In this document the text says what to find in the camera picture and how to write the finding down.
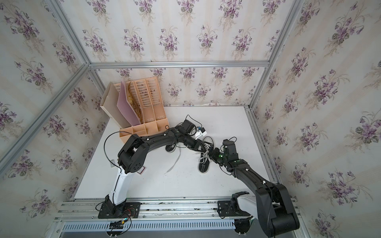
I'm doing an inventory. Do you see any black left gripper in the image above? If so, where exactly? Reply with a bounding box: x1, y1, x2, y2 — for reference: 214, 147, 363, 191
182, 134, 207, 152

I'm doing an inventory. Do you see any aluminium rail frame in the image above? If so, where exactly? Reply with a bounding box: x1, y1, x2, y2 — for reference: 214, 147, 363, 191
47, 1, 302, 238

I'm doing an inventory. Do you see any pink folder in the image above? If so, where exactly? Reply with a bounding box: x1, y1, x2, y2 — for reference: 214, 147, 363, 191
117, 81, 141, 126

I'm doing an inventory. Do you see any peach plastic file organizer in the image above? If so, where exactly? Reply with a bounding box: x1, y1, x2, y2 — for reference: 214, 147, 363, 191
115, 76, 169, 143

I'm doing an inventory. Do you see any yellow wanted poster book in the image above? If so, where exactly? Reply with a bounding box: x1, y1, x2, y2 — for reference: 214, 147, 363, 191
126, 81, 143, 123

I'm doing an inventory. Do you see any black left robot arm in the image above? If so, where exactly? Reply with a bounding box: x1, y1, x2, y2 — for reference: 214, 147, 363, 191
104, 126, 206, 217

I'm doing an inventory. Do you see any small circuit board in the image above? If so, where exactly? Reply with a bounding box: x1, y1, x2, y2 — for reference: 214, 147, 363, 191
108, 221, 125, 230

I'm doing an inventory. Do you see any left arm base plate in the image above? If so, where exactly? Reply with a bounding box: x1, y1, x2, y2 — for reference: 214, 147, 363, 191
96, 202, 141, 219

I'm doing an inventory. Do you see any beige folder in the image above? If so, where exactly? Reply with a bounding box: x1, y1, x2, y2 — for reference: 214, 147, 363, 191
100, 82, 131, 129

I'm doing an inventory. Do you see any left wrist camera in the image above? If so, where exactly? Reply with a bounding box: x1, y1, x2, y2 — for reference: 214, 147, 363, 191
178, 120, 207, 139

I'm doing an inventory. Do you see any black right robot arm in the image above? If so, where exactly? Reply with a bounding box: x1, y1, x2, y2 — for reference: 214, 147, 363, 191
208, 148, 300, 238

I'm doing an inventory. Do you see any red card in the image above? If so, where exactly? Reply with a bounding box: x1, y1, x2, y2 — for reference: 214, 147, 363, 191
137, 166, 146, 175

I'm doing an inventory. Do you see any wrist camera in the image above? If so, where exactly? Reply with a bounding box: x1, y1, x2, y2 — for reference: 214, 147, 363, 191
178, 120, 207, 139
222, 139, 238, 156

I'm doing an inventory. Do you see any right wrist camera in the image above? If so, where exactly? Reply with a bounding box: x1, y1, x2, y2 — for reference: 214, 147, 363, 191
222, 139, 238, 156

